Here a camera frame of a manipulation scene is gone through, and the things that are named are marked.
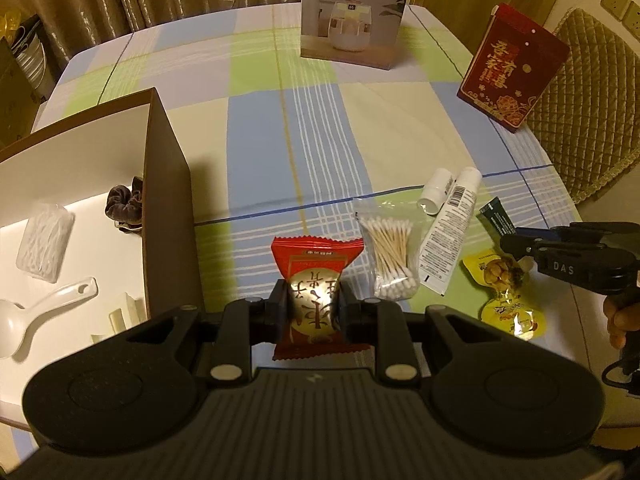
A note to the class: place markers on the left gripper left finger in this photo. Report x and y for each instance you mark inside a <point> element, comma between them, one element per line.
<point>243,324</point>

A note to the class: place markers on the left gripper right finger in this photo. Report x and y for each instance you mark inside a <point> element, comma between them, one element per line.
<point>384,326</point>

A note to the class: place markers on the white plastic hair clip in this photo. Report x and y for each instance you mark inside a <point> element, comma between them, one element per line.
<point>128,312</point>

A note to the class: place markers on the person's hand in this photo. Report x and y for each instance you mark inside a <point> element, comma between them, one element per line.
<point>623,317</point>

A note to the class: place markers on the white humidifier box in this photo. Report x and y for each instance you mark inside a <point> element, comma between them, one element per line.
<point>361,32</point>

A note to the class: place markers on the red candy packet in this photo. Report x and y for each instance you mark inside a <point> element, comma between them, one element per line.
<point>312,266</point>

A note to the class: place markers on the small white bottle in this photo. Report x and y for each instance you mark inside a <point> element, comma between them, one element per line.
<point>435,191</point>

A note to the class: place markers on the yellow snack pouch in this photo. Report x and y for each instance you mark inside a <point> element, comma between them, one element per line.
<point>507,309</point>

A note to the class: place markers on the white rice paddle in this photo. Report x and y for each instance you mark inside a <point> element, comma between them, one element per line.
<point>15,321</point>

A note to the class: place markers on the brown cardboard storage box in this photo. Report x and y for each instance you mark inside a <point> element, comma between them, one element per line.
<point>74,163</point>

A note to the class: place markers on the red gift box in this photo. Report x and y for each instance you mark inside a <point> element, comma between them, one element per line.
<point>515,62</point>

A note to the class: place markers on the stacked white bowls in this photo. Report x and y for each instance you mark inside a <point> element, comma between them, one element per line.
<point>31,49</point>

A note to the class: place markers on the plaid tablecloth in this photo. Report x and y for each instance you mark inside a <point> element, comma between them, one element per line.
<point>279,145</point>

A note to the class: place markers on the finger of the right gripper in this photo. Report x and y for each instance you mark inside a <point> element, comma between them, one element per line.
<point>545,233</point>
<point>519,246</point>

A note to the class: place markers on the brown velvet scrunchie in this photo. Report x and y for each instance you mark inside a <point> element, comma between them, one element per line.
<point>124,206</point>

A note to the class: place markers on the quilted beige chair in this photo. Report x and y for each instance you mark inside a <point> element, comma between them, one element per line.
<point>587,120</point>

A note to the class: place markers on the white cream tube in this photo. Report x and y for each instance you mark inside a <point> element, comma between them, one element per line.
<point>440,249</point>

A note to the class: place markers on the cotton swab bag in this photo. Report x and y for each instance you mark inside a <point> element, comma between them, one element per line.
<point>389,232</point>

